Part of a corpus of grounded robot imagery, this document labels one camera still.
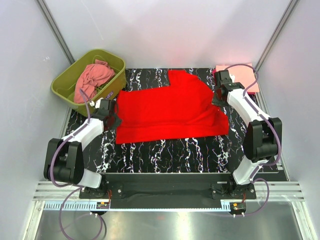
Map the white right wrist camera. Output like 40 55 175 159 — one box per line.
229 73 236 83

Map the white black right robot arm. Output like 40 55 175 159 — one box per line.
211 70 282 200

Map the crumpled salmon pink t shirt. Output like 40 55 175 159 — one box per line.
73 59 116 104

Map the red t shirt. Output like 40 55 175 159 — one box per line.
115 70 229 144

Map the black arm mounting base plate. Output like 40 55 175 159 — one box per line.
79 173 257 207

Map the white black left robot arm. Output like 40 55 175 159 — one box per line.
43 98 122 194

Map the olive green plastic basket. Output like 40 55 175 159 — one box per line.
51 48 127 120

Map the white slotted cable duct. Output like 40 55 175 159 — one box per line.
44 200 231 213

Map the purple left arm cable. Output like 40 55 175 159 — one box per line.
48 88 108 240

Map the folded light pink t shirt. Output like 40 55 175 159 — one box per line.
215 63 260 94

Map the left aluminium frame post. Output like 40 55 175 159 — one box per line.
35 0 75 65

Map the aluminium front rail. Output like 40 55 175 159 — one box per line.
32 181 305 202

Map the folded magenta t shirt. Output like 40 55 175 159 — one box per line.
211 68 257 96

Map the right aluminium frame post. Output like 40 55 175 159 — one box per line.
255 0 300 71

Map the aluminium frame post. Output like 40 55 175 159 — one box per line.
35 0 75 65
255 0 300 71

